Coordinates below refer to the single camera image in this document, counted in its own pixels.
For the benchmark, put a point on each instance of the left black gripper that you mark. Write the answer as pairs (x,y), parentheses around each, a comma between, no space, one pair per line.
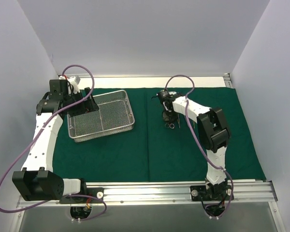
(84,101)

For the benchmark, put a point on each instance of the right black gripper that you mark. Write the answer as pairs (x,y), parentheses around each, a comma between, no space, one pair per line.
(166,115)

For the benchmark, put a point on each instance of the silver surgical scissors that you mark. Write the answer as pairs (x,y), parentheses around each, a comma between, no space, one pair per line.
(169,122)

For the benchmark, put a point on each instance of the metal mesh instrument tray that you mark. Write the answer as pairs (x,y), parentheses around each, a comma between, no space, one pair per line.
(114,116)

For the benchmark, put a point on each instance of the green surgical cloth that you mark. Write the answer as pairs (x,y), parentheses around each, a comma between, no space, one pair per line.
(150,152)

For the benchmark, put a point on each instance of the silver slim tweezers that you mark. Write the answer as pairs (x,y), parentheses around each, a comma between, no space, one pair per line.
(178,121)

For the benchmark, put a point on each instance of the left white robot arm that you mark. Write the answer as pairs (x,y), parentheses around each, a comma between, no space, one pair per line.
(36,180)

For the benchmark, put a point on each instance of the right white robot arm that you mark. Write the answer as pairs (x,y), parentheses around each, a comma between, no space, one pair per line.
(213,130)

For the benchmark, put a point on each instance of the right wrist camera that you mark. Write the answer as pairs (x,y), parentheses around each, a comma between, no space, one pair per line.
(164,94)

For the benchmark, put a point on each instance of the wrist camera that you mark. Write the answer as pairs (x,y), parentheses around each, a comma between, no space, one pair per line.
(64,85)
(164,94)

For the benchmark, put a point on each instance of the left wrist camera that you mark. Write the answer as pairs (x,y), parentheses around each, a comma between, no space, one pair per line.
(64,85)

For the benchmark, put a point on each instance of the aluminium right side rail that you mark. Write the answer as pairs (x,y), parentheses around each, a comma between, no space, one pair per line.
(227,80)

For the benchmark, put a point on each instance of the aluminium rail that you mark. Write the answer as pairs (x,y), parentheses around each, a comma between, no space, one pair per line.
(227,80)
(154,193)

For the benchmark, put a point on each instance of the aluminium front rail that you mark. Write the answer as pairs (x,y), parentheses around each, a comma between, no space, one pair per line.
(154,193)

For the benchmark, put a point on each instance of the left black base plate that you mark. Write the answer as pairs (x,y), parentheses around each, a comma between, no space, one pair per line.
(97,193)

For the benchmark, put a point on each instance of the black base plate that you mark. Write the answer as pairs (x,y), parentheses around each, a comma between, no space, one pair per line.
(97,193)
(209,192)

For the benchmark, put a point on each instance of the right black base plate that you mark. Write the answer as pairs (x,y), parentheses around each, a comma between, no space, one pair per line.
(209,192)

